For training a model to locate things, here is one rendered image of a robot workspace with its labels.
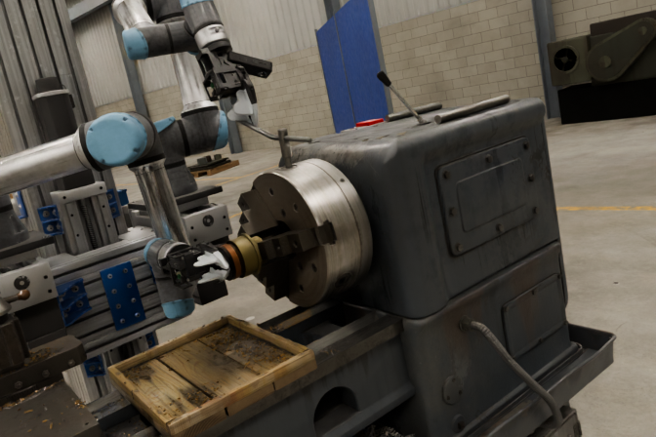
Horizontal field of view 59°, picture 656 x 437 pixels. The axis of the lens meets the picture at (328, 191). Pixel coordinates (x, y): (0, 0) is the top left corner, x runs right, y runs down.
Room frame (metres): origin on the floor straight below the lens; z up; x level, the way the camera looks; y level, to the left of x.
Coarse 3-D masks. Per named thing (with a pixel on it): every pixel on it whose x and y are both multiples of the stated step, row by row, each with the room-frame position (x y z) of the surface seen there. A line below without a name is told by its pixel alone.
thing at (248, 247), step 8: (232, 240) 1.18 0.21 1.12; (240, 240) 1.18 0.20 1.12; (248, 240) 1.18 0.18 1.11; (256, 240) 1.20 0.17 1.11; (224, 248) 1.16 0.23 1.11; (232, 248) 1.16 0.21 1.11; (240, 248) 1.16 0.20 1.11; (248, 248) 1.16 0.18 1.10; (256, 248) 1.17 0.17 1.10; (224, 256) 1.20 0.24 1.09; (232, 256) 1.14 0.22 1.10; (240, 256) 1.15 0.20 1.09; (248, 256) 1.16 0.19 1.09; (256, 256) 1.16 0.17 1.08; (232, 264) 1.14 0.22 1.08; (240, 264) 1.15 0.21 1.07; (248, 264) 1.15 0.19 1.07; (256, 264) 1.16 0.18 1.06; (232, 272) 1.14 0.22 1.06; (240, 272) 1.15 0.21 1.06; (248, 272) 1.16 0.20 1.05; (256, 272) 1.18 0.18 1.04
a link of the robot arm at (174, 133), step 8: (160, 120) 1.78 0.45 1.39; (168, 120) 1.76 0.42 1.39; (176, 120) 1.80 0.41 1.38; (160, 128) 1.74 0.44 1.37; (168, 128) 1.75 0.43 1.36; (176, 128) 1.76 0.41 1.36; (160, 136) 1.73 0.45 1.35; (168, 136) 1.74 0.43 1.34; (176, 136) 1.75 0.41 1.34; (184, 136) 1.76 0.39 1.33; (168, 144) 1.74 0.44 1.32; (176, 144) 1.75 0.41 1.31; (184, 144) 1.76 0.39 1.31; (168, 152) 1.74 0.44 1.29; (176, 152) 1.75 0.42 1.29; (184, 152) 1.77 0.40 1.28; (168, 160) 1.74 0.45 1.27; (176, 160) 1.75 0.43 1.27
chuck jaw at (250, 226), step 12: (252, 192) 1.30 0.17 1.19; (240, 204) 1.30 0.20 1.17; (252, 204) 1.28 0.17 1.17; (264, 204) 1.29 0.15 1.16; (252, 216) 1.25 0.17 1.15; (264, 216) 1.26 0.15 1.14; (240, 228) 1.23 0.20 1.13; (252, 228) 1.23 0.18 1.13; (264, 228) 1.24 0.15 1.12; (276, 228) 1.28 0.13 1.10
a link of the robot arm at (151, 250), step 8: (152, 240) 1.39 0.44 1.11; (160, 240) 1.36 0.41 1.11; (168, 240) 1.34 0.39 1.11; (144, 248) 1.39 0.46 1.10; (152, 248) 1.35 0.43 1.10; (160, 248) 1.31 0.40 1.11; (144, 256) 1.38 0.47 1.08; (152, 256) 1.33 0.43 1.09; (152, 264) 1.34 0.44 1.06; (160, 272) 1.33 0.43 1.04
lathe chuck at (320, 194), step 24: (312, 168) 1.25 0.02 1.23; (264, 192) 1.28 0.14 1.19; (288, 192) 1.20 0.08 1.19; (312, 192) 1.17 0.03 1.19; (336, 192) 1.19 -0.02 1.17; (288, 216) 1.22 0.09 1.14; (312, 216) 1.14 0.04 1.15; (336, 216) 1.16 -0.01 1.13; (336, 240) 1.14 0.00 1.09; (312, 264) 1.17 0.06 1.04; (336, 264) 1.14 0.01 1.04; (312, 288) 1.19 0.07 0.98; (336, 288) 1.18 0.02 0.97
